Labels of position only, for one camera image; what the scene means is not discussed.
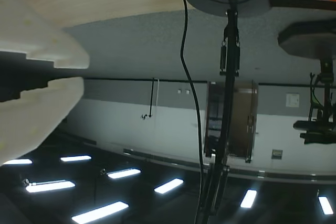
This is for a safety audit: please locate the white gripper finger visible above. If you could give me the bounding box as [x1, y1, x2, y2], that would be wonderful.
[0, 0, 90, 70]
[0, 77, 85, 167]

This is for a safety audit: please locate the black desk lamp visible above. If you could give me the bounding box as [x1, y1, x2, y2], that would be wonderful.
[183, 0, 272, 224]

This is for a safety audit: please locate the black office chair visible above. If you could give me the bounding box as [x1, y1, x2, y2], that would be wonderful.
[277, 19, 336, 146]

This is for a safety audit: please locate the black lamp cable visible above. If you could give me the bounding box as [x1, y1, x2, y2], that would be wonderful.
[180, 0, 206, 224]

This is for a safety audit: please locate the black hanging wall cord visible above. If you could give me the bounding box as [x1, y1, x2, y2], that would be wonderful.
[141, 77, 160, 120]

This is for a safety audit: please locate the white wall plate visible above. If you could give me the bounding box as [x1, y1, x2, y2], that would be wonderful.
[285, 92, 300, 109]

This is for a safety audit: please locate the brown wooden door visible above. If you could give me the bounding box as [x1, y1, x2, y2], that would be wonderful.
[204, 79, 259, 164]

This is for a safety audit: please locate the ceiling light panel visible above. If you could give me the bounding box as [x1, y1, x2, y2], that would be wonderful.
[59, 155, 93, 163]
[2, 158, 34, 166]

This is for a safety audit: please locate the grey wall plate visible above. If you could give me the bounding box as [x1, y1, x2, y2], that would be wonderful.
[271, 148, 284, 160]

